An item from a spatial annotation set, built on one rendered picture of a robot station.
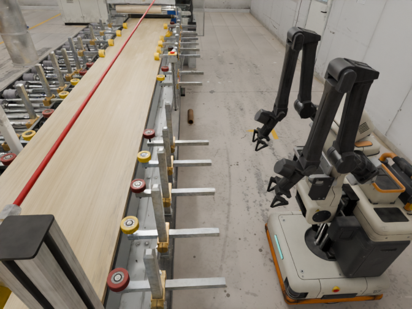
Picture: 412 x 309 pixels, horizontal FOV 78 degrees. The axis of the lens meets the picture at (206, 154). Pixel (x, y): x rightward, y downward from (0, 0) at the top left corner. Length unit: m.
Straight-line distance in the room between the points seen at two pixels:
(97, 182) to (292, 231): 1.38
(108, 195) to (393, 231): 1.46
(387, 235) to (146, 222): 1.29
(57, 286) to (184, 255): 1.92
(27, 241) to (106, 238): 0.99
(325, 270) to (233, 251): 0.68
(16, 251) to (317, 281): 1.79
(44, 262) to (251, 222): 2.20
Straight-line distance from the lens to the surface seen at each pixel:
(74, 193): 1.48
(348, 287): 2.01
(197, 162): 1.60
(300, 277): 1.89
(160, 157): 1.20
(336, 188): 1.54
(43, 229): 0.25
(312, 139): 1.03
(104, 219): 1.31
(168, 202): 1.38
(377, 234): 1.63
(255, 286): 2.10
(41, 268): 0.25
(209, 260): 2.15
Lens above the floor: 1.88
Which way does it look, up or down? 38 degrees down
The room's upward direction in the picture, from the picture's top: 2 degrees clockwise
